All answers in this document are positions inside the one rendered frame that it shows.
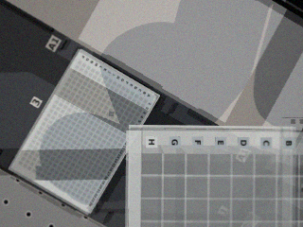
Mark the grey flat base plate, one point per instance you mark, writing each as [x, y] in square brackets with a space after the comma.
[23, 206]

